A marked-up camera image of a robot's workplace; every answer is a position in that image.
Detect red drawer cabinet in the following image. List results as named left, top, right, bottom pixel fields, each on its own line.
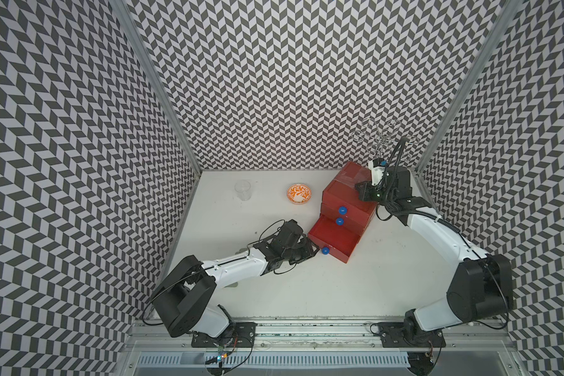
left=321, top=161, right=376, bottom=236

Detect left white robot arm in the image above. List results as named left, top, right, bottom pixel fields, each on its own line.
left=149, top=219, right=320, bottom=338

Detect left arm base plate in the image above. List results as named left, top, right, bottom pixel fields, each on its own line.
left=191, top=322, right=257, bottom=349

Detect orange patterned bowl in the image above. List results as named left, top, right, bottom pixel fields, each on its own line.
left=287, top=183, right=312, bottom=205

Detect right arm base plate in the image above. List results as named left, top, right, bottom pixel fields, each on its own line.
left=376, top=321, right=447, bottom=349

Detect chrome wire rack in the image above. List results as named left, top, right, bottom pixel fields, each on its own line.
left=347, top=117, right=418, bottom=168

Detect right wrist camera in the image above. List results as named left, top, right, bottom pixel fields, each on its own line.
left=368, top=158, right=387, bottom=186

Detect clear plastic cup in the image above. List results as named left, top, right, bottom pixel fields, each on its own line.
left=234, top=180, right=252, bottom=201

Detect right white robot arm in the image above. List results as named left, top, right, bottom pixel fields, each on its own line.
left=355, top=159, right=513, bottom=342

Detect aluminium front rail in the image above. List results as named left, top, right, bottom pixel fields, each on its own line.
left=114, top=317, right=526, bottom=375

